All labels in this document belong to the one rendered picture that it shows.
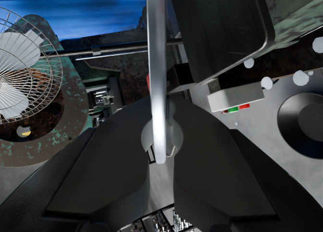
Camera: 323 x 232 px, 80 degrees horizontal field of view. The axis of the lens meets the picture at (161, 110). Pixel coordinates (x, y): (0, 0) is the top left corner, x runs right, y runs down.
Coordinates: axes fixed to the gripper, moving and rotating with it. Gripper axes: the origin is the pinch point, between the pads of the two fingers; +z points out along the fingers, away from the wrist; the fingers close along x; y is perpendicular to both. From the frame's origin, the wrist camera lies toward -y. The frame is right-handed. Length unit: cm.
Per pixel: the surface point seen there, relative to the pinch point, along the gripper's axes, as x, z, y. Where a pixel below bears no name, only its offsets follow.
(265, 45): 9.3, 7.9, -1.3
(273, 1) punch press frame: 16.5, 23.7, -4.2
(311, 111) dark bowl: 67, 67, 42
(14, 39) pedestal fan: -62, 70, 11
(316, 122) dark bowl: 69, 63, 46
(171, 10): 1.4, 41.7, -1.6
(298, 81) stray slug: 19.7, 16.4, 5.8
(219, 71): 6.9, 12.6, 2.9
